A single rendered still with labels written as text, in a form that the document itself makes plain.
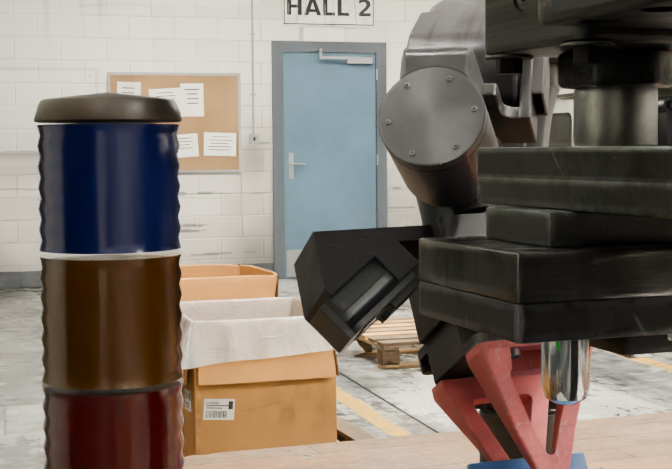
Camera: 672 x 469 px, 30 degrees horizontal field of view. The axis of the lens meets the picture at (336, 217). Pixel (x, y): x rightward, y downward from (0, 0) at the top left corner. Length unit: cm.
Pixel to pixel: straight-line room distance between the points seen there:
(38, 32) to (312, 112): 256
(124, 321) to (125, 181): 4
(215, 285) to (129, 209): 433
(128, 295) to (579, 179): 25
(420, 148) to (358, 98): 1118
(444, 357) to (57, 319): 39
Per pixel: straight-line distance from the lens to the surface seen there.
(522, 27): 56
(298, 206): 1167
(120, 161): 33
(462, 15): 79
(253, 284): 469
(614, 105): 56
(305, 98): 1168
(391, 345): 683
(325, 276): 66
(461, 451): 120
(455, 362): 69
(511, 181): 58
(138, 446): 34
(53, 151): 33
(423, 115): 66
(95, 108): 33
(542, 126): 98
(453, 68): 66
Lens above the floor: 118
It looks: 3 degrees down
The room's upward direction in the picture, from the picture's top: straight up
